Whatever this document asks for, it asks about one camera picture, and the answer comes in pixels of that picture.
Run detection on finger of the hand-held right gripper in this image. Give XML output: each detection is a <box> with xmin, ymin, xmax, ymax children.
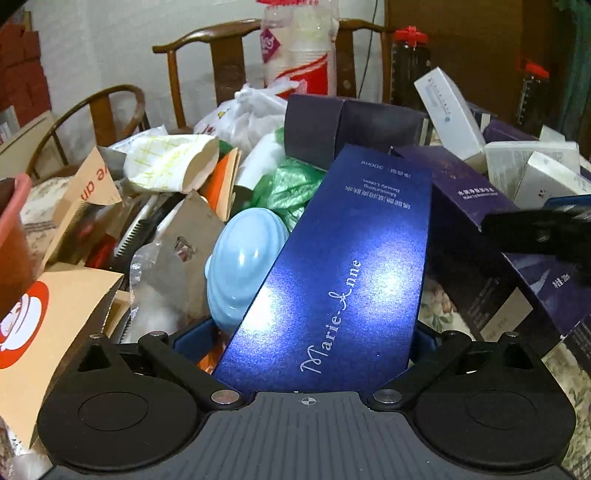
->
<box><xmin>480</xmin><ymin>202</ymin><xmax>591</xmax><ymax>274</ymax></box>

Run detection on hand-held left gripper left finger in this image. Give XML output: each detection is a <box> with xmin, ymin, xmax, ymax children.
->
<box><xmin>76</xmin><ymin>318</ymin><xmax>244</xmax><ymax>411</ymax></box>

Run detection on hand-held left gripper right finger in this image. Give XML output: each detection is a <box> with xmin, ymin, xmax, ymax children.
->
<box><xmin>368</xmin><ymin>323</ymin><xmax>546</xmax><ymax>411</ymax></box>

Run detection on glittery blue carton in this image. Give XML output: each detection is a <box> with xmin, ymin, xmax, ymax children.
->
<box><xmin>213</xmin><ymin>143</ymin><xmax>434</xmax><ymax>394</ymax></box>

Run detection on floral cloth desktop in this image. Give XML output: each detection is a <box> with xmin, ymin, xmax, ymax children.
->
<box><xmin>418</xmin><ymin>274</ymin><xmax>591</xmax><ymax>480</ymax></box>

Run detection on clear plastic bag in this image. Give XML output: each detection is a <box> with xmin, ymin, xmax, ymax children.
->
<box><xmin>128</xmin><ymin>240</ymin><xmax>214</xmax><ymax>340</ymax></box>

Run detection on long dark purple carton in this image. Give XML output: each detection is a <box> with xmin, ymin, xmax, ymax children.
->
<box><xmin>392</xmin><ymin>145</ymin><xmax>575</xmax><ymax>354</ymax></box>

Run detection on grey cardboard piece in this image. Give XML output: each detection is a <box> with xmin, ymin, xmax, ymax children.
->
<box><xmin>156</xmin><ymin>188</ymin><xmax>228</xmax><ymax>320</ymax></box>

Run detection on white comb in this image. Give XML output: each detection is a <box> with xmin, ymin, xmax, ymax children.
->
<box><xmin>113</xmin><ymin>193</ymin><xmax>161</xmax><ymax>260</ymax></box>

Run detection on brown paper bag red logo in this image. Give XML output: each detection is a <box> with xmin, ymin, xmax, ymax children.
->
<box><xmin>0</xmin><ymin>267</ymin><xmax>126</xmax><ymax>452</ymax></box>

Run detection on dark bottle with red cap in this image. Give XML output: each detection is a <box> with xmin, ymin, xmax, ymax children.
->
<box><xmin>390</xmin><ymin>26</ymin><xmax>433</xmax><ymax>110</ymax></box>
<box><xmin>518</xmin><ymin>57</ymin><xmax>551</xmax><ymax>136</ymax></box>

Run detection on tall white carton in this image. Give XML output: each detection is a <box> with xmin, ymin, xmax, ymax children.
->
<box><xmin>414</xmin><ymin>66</ymin><xmax>487</xmax><ymax>172</ymax></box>

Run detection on orange packet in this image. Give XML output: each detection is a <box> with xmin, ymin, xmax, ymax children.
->
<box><xmin>200</xmin><ymin>147</ymin><xmax>244</xmax><ymax>223</ymax></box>

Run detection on brown paper bag red letters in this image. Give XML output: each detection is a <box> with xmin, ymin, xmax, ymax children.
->
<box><xmin>39</xmin><ymin>146</ymin><xmax>126</xmax><ymax>274</ymax></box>

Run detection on green plastic bag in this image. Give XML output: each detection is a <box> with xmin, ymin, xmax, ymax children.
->
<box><xmin>250</xmin><ymin>156</ymin><xmax>329</xmax><ymax>232</ymax></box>

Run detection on green curtain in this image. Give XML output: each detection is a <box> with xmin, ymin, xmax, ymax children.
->
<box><xmin>553</xmin><ymin>0</ymin><xmax>591</xmax><ymax>141</ymax></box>

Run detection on crushed paper cup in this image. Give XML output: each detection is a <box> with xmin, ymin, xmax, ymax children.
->
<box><xmin>123</xmin><ymin>134</ymin><xmax>221</xmax><ymax>195</ymax></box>

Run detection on brown wooden cabinet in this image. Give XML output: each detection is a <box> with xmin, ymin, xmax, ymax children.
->
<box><xmin>385</xmin><ymin>0</ymin><xmax>566</xmax><ymax>125</ymax></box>

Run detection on white plastic bag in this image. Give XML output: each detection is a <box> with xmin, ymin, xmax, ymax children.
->
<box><xmin>193</xmin><ymin>83</ymin><xmax>290</xmax><ymax>154</ymax></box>

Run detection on dark navy folded box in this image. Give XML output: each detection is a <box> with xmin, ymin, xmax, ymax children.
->
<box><xmin>283</xmin><ymin>93</ymin><xmax>429</xmax><ymax>163</ymax></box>

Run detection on wooden chair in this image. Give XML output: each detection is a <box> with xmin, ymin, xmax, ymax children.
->
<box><xmin>152</xmin><ymin>17</ymin><xmax>394</xmax><ymax>131</ymax></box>
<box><xmin>25</xmin><ymin>84</ymin><xmax>151</xmax><ymax>180</ymax></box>

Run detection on tan cardboard box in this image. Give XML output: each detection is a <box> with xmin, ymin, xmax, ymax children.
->
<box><xmin>0</xmin><ymin>110</ymin><xmax>57</xmax><ymax>172</ymax></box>

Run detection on bagged stack of paper cups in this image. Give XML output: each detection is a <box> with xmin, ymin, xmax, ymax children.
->
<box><xmin>260</xmin><ymin>0</ymin><xmax>341</xmax><ymax>99</ymax></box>

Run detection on stack of red boxes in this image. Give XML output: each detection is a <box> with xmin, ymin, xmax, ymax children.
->
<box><xmin>0</xmin><ymin>20</ymin><xmax>52</xmax><ymax>117</ymax></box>

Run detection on black wall cable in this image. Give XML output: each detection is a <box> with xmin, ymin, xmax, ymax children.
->
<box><xmin>363</xmin><ymin>0</ymin><xmax>385</xmax><ymax>101</ymax></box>

